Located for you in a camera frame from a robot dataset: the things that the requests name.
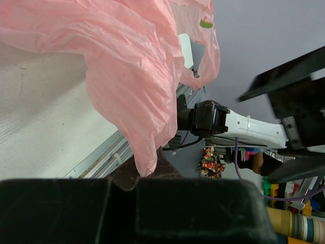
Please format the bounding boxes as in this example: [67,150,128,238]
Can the rolls of coloured tape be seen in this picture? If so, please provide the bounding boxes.
[267,207,324,243]

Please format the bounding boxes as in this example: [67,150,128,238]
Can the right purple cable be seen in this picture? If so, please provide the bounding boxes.
[233,137,325,204]

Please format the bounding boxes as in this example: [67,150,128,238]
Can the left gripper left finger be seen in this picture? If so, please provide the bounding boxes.
[108,157,140,190]

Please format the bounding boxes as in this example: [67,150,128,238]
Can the coloured plastic clutter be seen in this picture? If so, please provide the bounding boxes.
[237,147,324,216]

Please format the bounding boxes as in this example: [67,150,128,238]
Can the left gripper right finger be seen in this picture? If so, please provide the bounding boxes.
[149,147,183,178]

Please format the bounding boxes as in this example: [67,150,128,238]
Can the pink plastic bag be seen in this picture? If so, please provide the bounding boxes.
[1,1,220,177]

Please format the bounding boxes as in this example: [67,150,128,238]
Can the colourful patterned cloth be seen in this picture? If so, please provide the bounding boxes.
[198,146,225,179]

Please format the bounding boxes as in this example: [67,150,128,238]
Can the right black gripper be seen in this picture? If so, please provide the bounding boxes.
[237,47,324,183]

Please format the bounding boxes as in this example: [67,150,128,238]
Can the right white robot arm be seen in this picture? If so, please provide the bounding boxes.
[177,48,324,183]

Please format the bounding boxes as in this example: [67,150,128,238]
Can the aluminium frame rail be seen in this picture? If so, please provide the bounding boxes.
[63,84,205,178]

